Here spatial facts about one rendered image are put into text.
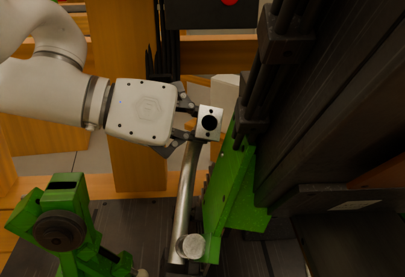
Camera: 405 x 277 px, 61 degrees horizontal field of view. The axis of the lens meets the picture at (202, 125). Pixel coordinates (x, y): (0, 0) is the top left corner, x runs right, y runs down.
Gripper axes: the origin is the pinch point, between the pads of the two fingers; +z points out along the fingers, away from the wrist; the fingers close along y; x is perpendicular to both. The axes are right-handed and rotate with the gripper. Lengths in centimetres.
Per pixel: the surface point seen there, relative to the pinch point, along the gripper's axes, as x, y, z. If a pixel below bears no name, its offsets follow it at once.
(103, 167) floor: 206, 11, -28
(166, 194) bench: 41.7, -9.7, 1.1
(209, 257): -1.9, -20.1, 3.7
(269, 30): -33.9, -1.6, -2.8
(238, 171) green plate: -10.3, -8.1, 3.9
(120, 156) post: 36.4, -2.5, -12.9
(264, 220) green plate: -3.2, -13.6, 11.1
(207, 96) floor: 274, 107, 53
